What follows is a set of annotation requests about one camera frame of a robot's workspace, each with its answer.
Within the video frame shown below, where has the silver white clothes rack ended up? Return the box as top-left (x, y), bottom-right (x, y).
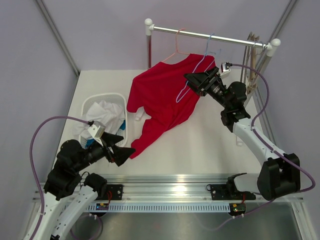
top-left (134, 17), bottom-right (281, 146)

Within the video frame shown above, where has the wooden hanger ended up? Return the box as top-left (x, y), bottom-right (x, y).
top-left (242, 32), bottom-right (262, 94)

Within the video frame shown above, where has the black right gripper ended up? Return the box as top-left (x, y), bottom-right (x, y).
top-left (184, 67), bottom-right (231, 110)

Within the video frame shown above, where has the white t shirt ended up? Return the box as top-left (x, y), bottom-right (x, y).
top-left (80, 100), bottom-right (125, 134)

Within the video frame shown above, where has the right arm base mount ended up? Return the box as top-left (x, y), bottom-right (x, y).
top-left (205, 173), bottom-right (256, 217)

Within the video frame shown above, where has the white slotted cable duct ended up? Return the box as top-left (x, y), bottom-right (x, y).
top-left (84, 202), bottom-right (231, 213)

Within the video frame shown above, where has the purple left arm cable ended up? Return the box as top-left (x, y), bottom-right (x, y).
top-left (29, 115), bottom-right (103, 240)

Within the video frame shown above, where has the pink hanger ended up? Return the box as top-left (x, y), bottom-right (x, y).
top-left (162, 28), bottom-right (190, 63)

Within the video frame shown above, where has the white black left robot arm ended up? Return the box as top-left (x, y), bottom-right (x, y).
top-left (24, 132), bottom-right (136, 240)

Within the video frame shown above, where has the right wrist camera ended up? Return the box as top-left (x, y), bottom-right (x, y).
top-left (220, 62), bottom-right (232, 76)

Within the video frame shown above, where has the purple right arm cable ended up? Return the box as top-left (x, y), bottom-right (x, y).
top-left (199, 63), bottom-right (316, 231)

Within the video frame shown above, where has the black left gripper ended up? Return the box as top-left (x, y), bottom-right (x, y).
top-left (73, 131), bottom-right (136, 172)

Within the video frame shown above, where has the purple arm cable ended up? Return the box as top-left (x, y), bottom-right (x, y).
top-left (199, 63), bottom-right (316, 231)
top-left (29, 115), bottom-right (103, 240)

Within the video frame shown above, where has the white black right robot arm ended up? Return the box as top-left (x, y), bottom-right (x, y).
top-left (184, 67), bottom-right (301, 201)

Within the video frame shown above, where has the red t shirt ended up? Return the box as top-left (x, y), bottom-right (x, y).
top-left (126, 53), bottom-right (216, 159)

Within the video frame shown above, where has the white perforated plastic basket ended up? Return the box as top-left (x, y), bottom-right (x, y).
top-left (80, 93), bottom-right (128, 139)

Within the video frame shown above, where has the light blue hanger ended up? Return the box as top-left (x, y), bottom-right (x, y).
top-left (175, 33), bottom-right (217, 103)

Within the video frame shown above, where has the aluminium frame rail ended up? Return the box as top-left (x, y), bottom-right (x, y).
top-left (32, 173), bottom-right (305, 201)

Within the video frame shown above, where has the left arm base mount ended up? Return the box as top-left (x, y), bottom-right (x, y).
top-left (84, 172), bottom-right (125, 217)

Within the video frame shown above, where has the blue t shirt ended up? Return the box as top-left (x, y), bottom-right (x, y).
top-left (79, 120), bottom-right (127, 149)

